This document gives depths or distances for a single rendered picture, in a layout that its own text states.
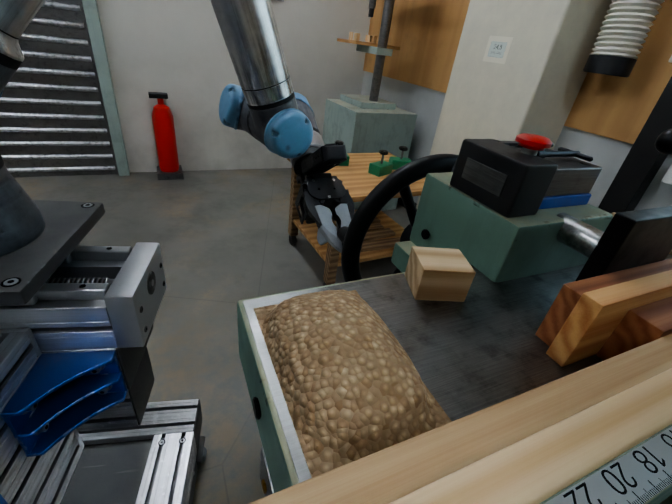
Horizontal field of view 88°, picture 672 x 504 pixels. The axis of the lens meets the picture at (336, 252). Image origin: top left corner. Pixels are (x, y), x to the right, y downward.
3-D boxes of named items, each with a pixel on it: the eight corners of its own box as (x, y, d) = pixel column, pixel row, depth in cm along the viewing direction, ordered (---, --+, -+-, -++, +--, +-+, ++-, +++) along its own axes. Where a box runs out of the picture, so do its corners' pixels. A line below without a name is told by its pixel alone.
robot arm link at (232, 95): (241, 87, 56) (299, 106, 63) (221, 77, 64) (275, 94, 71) (232, 136, 59) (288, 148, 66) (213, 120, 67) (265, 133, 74)
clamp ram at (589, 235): (564, 256, 38) (607, 177, 33) (636, 299, 32) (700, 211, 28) (505, 268, 34) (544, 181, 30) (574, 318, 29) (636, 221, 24)
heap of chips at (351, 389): (355, 290, 29) (360, 262, 28) (452, 423, 20) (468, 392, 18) (253, 309, 26) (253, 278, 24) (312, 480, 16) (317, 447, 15)
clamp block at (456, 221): (490, 229, 50) (514, 168, 46) (576, 285, 40) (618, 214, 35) (405, 240, 44) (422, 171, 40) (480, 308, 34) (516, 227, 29)
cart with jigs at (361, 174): (373, 228, 238) (392, 133, 205) (427, 275, 197) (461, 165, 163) (282, 241, 209) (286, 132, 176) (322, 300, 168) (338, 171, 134)
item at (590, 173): (512, 171, 44) (530, 126, 41) (596, 209, 36) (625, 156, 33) (430, 174, 39) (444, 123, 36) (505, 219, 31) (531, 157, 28)
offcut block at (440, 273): (449, 277, 33) (459, 248, 31) (464, 302, 30) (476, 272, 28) (403, 274, 32) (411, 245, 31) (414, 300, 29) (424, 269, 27)
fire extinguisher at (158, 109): (181, 171, 286) (172, 91, 254) (183, 179, 271) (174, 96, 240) (157, 171, 278) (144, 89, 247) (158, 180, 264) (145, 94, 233)
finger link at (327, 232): (334, 263, 63) (321, 220, 67) (345, 248, 58) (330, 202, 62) (318, 266, 62) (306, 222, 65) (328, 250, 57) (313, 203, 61)
